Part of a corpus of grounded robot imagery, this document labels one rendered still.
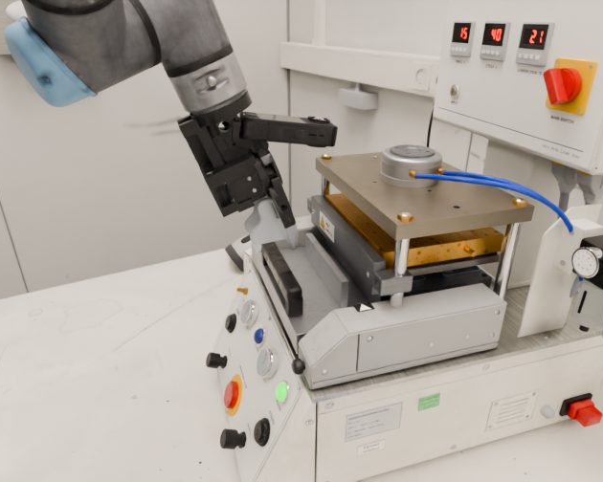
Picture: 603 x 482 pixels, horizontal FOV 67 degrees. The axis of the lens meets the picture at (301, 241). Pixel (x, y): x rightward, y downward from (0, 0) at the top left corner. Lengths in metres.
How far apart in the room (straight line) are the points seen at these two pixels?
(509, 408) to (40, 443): 0.67
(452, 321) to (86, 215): 1.69
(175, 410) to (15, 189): 1.37
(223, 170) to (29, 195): 1.53
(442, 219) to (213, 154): 0.26
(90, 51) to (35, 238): 1.66
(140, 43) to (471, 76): 0.47
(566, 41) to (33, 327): 1.01
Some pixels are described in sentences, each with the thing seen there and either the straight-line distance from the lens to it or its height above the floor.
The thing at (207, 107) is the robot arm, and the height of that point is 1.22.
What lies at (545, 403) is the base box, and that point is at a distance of 0.77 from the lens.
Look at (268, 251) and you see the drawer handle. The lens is 0.65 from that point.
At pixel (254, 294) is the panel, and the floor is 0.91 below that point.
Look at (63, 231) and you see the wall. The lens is 2.06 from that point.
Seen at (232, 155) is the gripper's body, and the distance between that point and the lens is 0.54.
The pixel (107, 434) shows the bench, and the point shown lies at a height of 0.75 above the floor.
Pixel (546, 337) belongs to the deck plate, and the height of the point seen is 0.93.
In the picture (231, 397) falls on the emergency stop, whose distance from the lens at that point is 0.73.
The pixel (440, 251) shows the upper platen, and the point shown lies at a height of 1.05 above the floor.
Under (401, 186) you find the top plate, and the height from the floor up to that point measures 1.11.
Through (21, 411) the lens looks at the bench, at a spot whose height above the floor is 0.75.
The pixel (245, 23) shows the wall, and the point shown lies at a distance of 2.06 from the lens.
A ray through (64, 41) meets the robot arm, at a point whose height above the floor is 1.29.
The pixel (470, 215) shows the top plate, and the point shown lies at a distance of 0.55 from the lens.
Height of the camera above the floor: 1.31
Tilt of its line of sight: 26 degrees down
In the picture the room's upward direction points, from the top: straight up
